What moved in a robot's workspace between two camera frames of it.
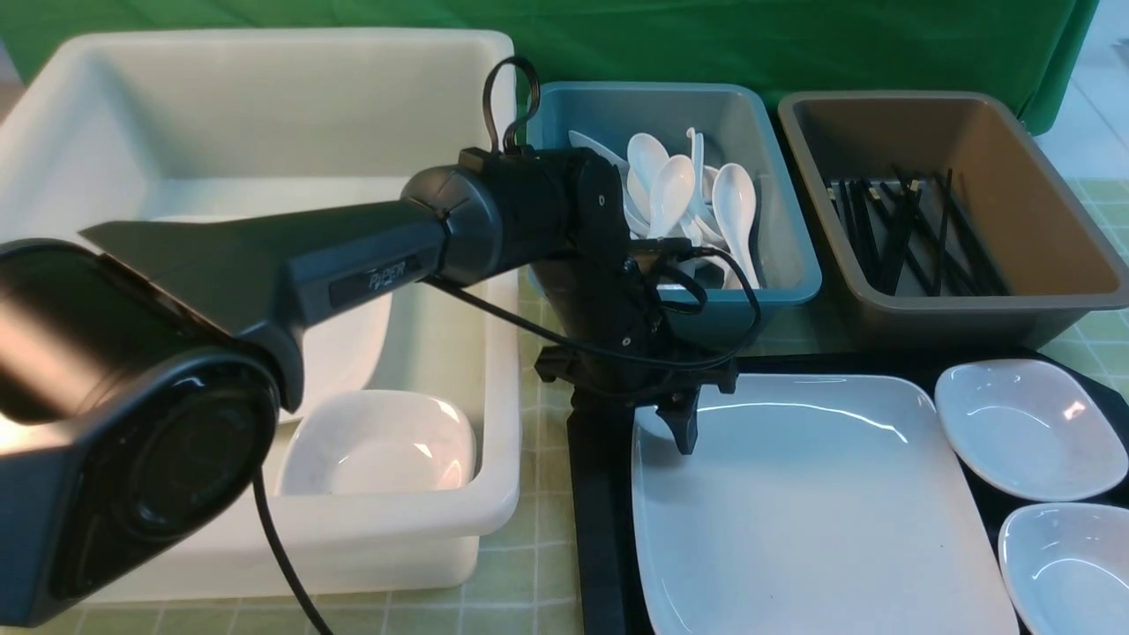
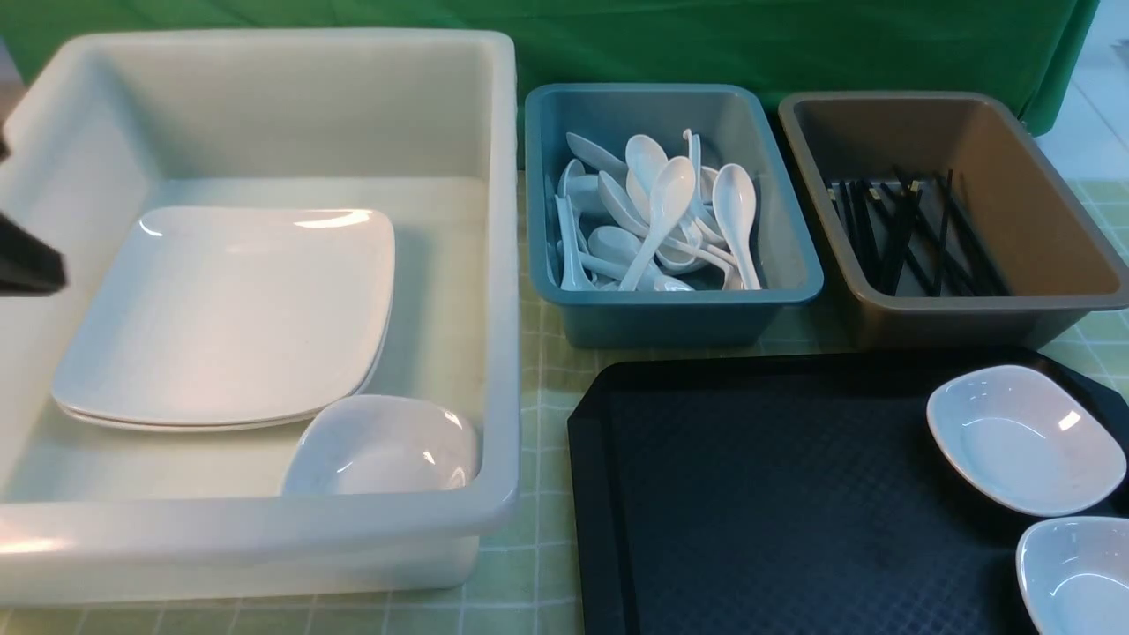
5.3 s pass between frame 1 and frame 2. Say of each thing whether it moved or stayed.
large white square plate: moved
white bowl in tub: stayed
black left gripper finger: moved
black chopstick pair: stayed
